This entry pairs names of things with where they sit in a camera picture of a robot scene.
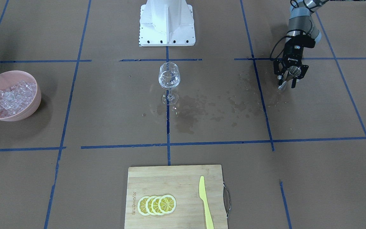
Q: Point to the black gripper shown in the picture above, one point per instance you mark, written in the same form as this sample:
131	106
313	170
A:
291	53

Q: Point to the steel double jigger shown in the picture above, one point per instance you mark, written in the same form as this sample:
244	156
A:
288	77

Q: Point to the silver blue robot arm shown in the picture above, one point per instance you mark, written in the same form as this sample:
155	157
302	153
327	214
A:
302	33

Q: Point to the clear wine glass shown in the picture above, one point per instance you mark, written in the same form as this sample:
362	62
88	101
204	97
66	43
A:
169	79

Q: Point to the pile of clear ice cubes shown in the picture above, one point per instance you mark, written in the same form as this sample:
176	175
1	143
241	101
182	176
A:
16	98

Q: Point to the bamboo cutting board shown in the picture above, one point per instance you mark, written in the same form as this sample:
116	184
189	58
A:
182	182

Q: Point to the yellow plastic knife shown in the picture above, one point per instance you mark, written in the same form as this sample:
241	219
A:
203	196

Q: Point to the pink bowl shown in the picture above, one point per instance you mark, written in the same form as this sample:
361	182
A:
8	79

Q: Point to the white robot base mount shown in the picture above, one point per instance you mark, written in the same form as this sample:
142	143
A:
166	23

